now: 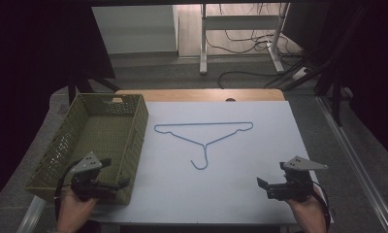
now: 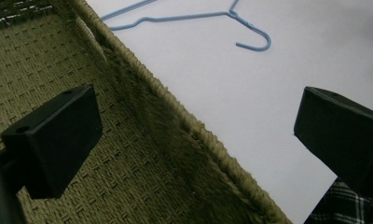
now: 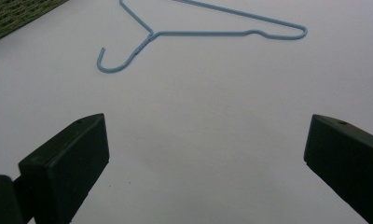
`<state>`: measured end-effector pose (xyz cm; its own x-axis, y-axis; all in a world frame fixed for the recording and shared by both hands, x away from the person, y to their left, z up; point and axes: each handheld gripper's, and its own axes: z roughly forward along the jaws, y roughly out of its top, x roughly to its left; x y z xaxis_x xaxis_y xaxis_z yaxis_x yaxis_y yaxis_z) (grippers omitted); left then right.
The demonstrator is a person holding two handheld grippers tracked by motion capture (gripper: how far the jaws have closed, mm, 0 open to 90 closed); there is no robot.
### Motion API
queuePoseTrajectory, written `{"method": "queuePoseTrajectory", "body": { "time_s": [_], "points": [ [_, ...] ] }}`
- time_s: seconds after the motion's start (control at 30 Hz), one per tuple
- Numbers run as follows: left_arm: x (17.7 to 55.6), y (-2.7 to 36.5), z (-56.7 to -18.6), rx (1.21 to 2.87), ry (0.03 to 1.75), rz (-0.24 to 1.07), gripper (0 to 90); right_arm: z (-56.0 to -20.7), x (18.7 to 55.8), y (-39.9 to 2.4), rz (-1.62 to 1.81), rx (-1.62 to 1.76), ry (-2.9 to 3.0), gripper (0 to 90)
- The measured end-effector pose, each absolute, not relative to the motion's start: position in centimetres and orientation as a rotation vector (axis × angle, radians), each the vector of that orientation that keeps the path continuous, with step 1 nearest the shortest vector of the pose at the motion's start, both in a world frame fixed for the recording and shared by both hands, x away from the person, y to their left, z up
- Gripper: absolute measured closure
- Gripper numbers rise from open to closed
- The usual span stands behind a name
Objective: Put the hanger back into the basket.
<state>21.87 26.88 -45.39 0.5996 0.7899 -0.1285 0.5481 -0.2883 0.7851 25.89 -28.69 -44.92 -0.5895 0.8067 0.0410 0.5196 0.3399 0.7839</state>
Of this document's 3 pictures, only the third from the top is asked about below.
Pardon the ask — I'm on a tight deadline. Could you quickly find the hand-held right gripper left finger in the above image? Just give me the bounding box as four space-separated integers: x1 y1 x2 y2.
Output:
18 113 110 224

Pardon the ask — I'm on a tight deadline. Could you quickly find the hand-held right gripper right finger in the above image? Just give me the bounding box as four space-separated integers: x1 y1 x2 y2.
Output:
303 114 373 224

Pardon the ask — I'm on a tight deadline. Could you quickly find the blue plastic clothes hanger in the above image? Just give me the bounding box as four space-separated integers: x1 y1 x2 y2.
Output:
96 0 309 74

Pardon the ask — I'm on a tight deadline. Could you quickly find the green woven basket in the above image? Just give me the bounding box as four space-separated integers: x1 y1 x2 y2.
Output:
0 0 70 46

